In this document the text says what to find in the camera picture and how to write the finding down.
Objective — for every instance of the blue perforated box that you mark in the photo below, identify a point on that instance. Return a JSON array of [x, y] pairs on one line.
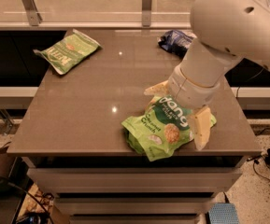
[[223, 213]]

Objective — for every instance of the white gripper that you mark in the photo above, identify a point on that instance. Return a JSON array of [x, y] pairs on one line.
[[191, 91]]

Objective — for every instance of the glass railing with metal posts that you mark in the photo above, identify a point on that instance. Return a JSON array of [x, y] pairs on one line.
[[112, 14]]

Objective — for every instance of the grey drawer cabinet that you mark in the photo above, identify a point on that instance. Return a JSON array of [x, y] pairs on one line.
[[127, 189]]

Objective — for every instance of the green jalapeno chip bag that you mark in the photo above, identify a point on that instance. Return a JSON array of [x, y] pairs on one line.
[[69, 52]]

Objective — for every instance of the blue chip bag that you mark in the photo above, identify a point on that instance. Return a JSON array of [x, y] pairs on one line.
[[176, 42]]

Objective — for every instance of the green rice chip bag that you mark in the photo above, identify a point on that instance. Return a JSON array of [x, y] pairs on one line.
[[161, 130]]

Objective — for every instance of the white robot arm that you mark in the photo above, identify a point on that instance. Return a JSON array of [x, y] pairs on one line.
[[226, 32]]

